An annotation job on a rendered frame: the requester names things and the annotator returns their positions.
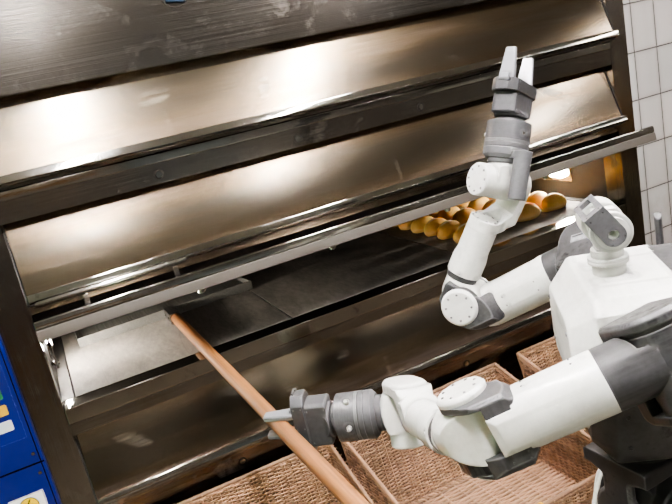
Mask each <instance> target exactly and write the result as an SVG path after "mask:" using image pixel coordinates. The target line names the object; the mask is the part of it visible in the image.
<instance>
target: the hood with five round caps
mask: <svg viewBox="0 0 672 504"><path fill-rule="evenodd" d="M486 1H491V0H0V98H2V97H7V96H12V95H17V94H22V93H27V92H32V91H37V90H42V89H47V88H52V87H57V86H62V85H68V84H73V83H78V82H83V81H88V80H93V79H98V78H103V77H108V76H113V75H118V74H123V73H128V72H133V71H138V70H143V69H148V68H153V67H158V66H163V65H168V64H173V63H178V62H183V61H188V60H194V59H199V58H204V57H209V56H214V55H219V54H224V53H229V52H234V51H239V50H244V49H249V48H254V47H259V46H264V45H269V44H274V43H279V42H284V41H289V40H294V39H299V38H304V37H309V36H314V35H319V34H325V33H330V32H335V31H340V30H345V29H350V28H355V27H360V26H365V25H370V24H375V23H380V22H385V21H390V20H395V19H400V18H405V17H410V16H415V15H420V14H425V13H430V12H435V11H440V10H445V9H451V8H456V7H461V6H466V5H471V4H476V3H481V2H486Z"/></svg>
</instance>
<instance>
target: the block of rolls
mask: <svg viewBox="0 0 672 504"><path fill-rule="evenodd" d="M495 202H496V199H494V198H488V197H482V198H479V199H476V200H473V201H470V202H467V203H464V204H460V205H457V206H454V207H451V211H448V212H446V211H444V210H442V211H439V212H436V213H433V214H430V215H427V216H424V217H421V218H418V219H415V220H412V221H409V222H406V223H403V224H400V225H397V226H398V227H399V228H400V230H410V229H411V231H412V232H413V233H422V232H424V234H425V235H426V236H428V237H430V236H436V235H437V237H438V239H440V240H445V239H450V238H453V240H454V241H455V242H456V243H459V241H460V239H461V236H462V234H463V231H464V229H465V226H466V224H467V222H468V219H469V217H470V214H471V212H474V211H475V212H481V211H483V210H485V209H486V208H488V207H489V206H491V205H492V204H494V203H495ZM566 203H567V200H566V198H565V197H564V196H563V195H562V194H559V193H550V194H548V195H547V194H546V193H545V192H543V191H534V192H533V193H531V194H529V196H528V198H527V201H526V203H525V205H524V207H523V210H522V212H521V214H520V216H519V218H518V220H517V222H524V221H529V220H532V219H535V218H537V217H538V216H539V215H540V209H539V208H541V210H542V211H544V212H550V211H555V210H558V209H561V208H563V207H565V206H566ZM397 226H394V227H397Z"/></svg>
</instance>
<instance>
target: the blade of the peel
mask: <svg viewBox="0 0 672 504"><path fill-rule="evenodd" d="M205 289H206V291H205V292H204V293H201V294H199V293H198V292H197V291H196V292H193V293H190V294H187V295H184V296H181V297H178V298H175V299H172V300H169V301H166V302H163V303H160V304H157V305H154V306H151V307H148V308H145V309H142V310H139V311H136V312H133V313H130V314H127V315H124V316H120V317H117V318H114V319H111V320H108V321H105V322H102V323H99V324H96V325H93V326H90V327H87V328H84V329H81V330H78V331H75V332H74V333H75V336H76V338H77V341H78V344H79V346H80V348H81V347H84V346H87V345H90V344H93V343H95V342H98V341H101V340H104V339H107V338H110V337H113V336H116V335H119V334H122V333H125V332H128V331H130V330H133V329H136V328H139V327H142V326H145V325H148V324H151V323H154V322H157V321H160V320H163V319H165V318H166V317H165V314H164V310H163V308H165V307H168V306H171V305H173V306H174V307H175V308H176V309H177V310H179V311H180V313H183V312H186V311H189V310H192V309H195V308H198V307H200V306H203V305H206V304H209V303H212V302H215V301H218V300H221V299H224V298H227V297H230V296H233V295H235V294H238V293H241V292H244V291H247V290H250V289H253V287H252V283H251V280H248V279H246V278H243V277H239V278H236V279H233V280H230V281H227V282H224V283H221V284H218V285H215V286H212V287H209V288H205Z"/></svg>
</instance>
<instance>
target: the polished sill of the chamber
mask: <svg viewBox="0 0 672 504"><path fill-rule="evenodd" d="M575 220H576V215H575V216H572V217H569V218H566V219H564V220H561V221H558V222H555V223H553V224H550V225H547V226H544V227H542V228H539V229H536V230H533V231H531V232H528V233H525V234H523V235H520V236H517V237H514V238H512V239H509V240H506V241H503V242H501V243H498V244H495V245H492V247H491V249H490V252H489V254H488V258H487V263H486V266H485V268H487V267H489V266H492V265H495V264H497V263H500V262H503V261H505V260H508V259H511V258H513V257H516V256H519V255H521V254H524V253H527V252H529V251H532V250H534V249H537V248H540V247H542V246H545V245H548V244H550V243H553V242H556V241H558V240H559V238H560V236H561V234H562V232H563V231H564V229H565V228H566V227H567V226H568V225H569V224H570V223H572V222H573V221H575ZM448 264H449V261H448V262H446V263H443V264H440V265H437V266H435V267H432V268H429V269H426V270H424V271H421V272H418V273H415V274H413V275H410V276H407V277H404V278H402V279H399V280H396V281H393V282H391V283H388V284H385V285H382V286H380V287H377V288H374V289H371V290H369V291H366V292H363V293H361V294H358V295H355V296H352V297H350V298H347V299H344V300H341V301H339V302H336V303H333V304H330V305H328V306H325V307H322V308H319V309H317V310H314V311H311V312H308V313H306V314H303V315H300V316H297V317H295V318H292V319H289V320H286V321H284V322H281V323H278V324H275V325H273V326H270V327H267V328H264V329H262V330H259V331H256V332H253V333H251V334H248V335H245V336H242V337H240V338H237V339H234V340H231V341H229V342H226V343H223V344H220V345H218V346H215V347H213V348H214V349H215V350H216V351H217V352H218V353H219V354H220V355H221V356H222V357H223V358H224V359H225V360H226V361H227V362H228V363H229V364H233V363H235V362H238V361H241V360H243V359H246V358H249V357H251V356H254V355H256V354H259V353H262V352H264V351H267V350H270V349H272V348H275V347H278V346H280V345H283V344H286V343H288V342H291V341H294V340H296V339H299V338H301V337H304V336H307V335H309V334H312V333H315V332H317V331H320V330H323V329H325V328H328V327H331V326H333V325H336V324H339V323H341V322H344V321H346V320H349V319H352V318H354V317H357V316H360V315H362V314H365V313H368V312H370V311H373V310H376V309H378V308H381V307H384V306H386V305H389V304H392V303H394V302H397V301H399V300H402V299H405V298H407V297H410V296H413V295H415V294H418V293H421V292H423V291H426V290H429V289H431V288H434V287H437V286H439V285H442V284H443V283H444V281H445V278H446V276H447V271H448ZM214 370H216V368H215V367H214V366H213V365H212V364H211V363H210V362H209V361H208V360H207V359H206V358H205V357H204V356H203V354H202V353H201V352H198V353H196V354H193V355H190V356H188V357H185V358H182V359H179V360H177V361H174V362H171V363H168V364H166V365H163V366H160V367H157V368H155V369H152V370H149V371H146V372H144V373H141V374H138V375H135V376H133V377H130V378H127V379H124V380H122V381H119V382H116V383H113V384H111V385H108V386H105V387H102V388H100V389H97V390H94V391H91V392H89V393H86V394H83V395H80V396H78V397H75V398H72V399H69V400H67V401H64V402H63V407H64V412H65V415H66V418H67V420H68V423H69V425H71V424H74V423H76V422H79V421H82V420H84V419H87V418H90V417H92V416H95V415H98V414H100V413H103V412H106V411H108V410H111V409H113V408H116V407H119V406H121V405H124V404H127V403H129V402H132V401H135V400H137V399H140V398H143V397H145V396H148V395H151V394H153V393H156V392H158V391H161V390H164V389H166V388H169V387H172V386H174V385H177V384H180V383H182V382H185V381H188V380H190V379H193V378H196V377H198V376H201V375H203V374H206V373H209V372H211V371H214Z"/></svg>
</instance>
